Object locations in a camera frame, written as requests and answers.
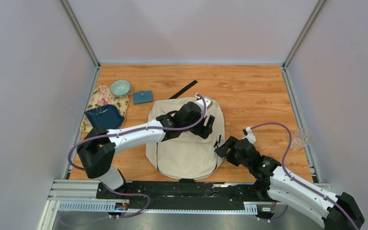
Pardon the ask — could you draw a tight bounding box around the beige canvas backpack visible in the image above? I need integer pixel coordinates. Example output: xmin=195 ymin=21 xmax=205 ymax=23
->
xmin=146 ymin=100 xmax=226 ymax=180

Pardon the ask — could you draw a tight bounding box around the small blue wallet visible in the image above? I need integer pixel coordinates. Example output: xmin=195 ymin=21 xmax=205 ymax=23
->
xmin=133 ymin=90 xmax=153 ymax=104

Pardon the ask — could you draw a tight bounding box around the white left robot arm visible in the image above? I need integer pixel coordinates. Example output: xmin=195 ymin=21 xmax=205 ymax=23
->
xmin=72 ymin=98 xmax=215 ymax=199

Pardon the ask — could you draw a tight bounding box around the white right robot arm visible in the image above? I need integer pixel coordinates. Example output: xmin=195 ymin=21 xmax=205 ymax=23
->
xmin=215 ymin=137 xmax=365 ymax=230

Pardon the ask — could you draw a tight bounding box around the clear plastic cup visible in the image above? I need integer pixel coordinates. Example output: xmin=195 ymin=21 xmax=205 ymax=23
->
xmin=291 ymin=127 xmax=314 ymax=150

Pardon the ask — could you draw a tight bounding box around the pale green ceramic bowl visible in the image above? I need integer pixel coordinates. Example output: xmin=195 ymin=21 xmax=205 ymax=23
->
xmin=110 ymin=80 xmax=131 ymax=98

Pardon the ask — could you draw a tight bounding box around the dark blue leaf dish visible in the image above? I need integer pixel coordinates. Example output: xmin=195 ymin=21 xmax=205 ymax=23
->
xmin=84 ymin=104 xmax=125 ymax=129

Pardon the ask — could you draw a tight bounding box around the floral cloth placemat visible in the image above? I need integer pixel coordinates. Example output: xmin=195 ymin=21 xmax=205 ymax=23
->
xmin=80 ymin=85 xmax=130 ymax=132

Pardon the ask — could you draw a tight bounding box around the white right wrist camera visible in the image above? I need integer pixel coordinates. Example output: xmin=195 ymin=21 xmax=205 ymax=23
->
xmin=243 ymin=126 xmax=256 ymax=144

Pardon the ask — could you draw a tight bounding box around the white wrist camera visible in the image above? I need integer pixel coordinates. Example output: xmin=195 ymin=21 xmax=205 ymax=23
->
xmin=195 ymin=93 xmax=213 ymax=110
xmin=243 ymin=126 xmax=256 ymax=144

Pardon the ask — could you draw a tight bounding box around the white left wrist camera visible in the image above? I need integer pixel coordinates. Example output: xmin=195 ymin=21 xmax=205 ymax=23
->
xmin=195 ymin=93 xmax=213 ymax=110

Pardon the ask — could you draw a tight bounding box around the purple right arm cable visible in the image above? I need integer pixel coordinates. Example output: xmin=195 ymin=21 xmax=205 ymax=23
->
xmin=251 ymin=122 xmax=361 ymax=230

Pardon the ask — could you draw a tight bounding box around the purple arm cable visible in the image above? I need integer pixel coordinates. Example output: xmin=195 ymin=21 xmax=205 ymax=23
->
xmin=251 ymin=122 xmax=361 ymax=230
xmin=68 ymin=92 xmax=207 ymax=219

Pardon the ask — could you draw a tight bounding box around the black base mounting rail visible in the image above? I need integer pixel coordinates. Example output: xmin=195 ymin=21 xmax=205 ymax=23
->
xmin=96 ymin=179 xmax=278 ymax=219

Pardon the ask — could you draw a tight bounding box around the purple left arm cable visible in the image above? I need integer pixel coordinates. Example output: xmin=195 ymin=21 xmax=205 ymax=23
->
xmin=68 ymin=92 xmax=207 ymax=219

